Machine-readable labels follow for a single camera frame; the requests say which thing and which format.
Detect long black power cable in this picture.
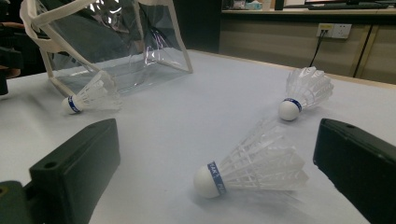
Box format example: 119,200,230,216
309,29,328,68

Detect clear plastic bag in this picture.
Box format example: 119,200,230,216
19,0,194,97

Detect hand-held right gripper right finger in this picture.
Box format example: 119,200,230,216
312,118,396,224

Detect pale green tissue pack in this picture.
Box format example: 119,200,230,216
245,0,264,10

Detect white wall outlet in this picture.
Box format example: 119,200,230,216
317,22,353,40

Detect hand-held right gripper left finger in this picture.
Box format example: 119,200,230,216
28,118,121,224

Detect wooden counter with dark edge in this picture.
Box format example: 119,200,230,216
220,7,396,26

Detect white table mat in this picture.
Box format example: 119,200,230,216
0,49,396,224

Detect black keyboard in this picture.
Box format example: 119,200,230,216
307,2,390,10

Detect white shuttlecock with blue band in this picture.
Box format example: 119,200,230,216
277,65,334,122
61,70,122,116
192,118,310,200

